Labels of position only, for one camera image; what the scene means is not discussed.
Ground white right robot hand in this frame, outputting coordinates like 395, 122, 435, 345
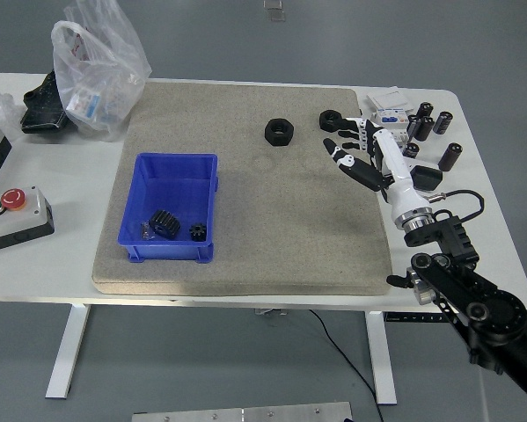
322, 114, 431, 221

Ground large black gear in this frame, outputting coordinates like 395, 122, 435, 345
150, 209, 180, 240

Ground small black hex nut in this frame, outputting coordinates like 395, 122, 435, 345
318, 109, 346, 133

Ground large black hex nut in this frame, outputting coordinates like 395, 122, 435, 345
263, 117, 296, 147

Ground blue plastic box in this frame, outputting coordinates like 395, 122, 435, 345
115, 152, 220, 265

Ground emergency stop button box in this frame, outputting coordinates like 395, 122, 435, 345
0, 185, 56, 256

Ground black power adapter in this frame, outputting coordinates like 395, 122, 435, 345
410, 164, 443, 193

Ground white circuit breaker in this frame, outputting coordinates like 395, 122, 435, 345
368, 109, 412, 145

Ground white flat carton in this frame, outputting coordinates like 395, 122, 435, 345
366, 89, 415, 114

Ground grey-brown mat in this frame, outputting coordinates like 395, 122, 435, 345
90, 82, 395, 296

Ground white table leg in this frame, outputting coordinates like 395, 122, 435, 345
362, 309, 398, 405
45, 303, 91, 399

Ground floor outlet cover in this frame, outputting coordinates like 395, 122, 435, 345
263, 0, 287, 23

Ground silver metal plate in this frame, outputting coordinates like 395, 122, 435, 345
131, 401, 353, 422

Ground clear plastic bag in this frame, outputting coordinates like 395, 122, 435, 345
51, 0, 153, 142

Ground black foam piece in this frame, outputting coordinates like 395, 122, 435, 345
19, 69, 77, 135

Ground black floor cable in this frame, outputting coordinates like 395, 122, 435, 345
307, 309, 385, 422

